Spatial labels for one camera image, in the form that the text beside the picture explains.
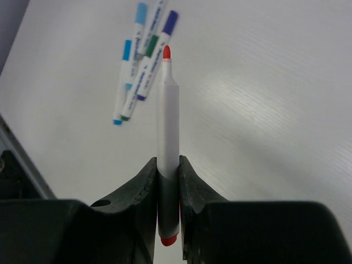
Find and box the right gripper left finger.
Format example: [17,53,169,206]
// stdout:
[91,157,158,263]

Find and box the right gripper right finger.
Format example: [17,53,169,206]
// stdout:
[178,155,228,260]

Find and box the red marker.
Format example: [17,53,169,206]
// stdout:
[157,45,179,246]

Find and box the teal green marker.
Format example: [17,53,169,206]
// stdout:
[120,35,159,121]

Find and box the grey marker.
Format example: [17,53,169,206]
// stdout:
[137,0,168,58]

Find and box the purple marker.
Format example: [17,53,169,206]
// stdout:
[137,10,179,101]

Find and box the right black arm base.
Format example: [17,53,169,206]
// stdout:
[0,150,43,200]

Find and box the light blue marker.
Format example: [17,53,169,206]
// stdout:
[125,2,148,87]

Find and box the aluminium front rail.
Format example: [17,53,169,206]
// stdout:
[1,116,56,199]

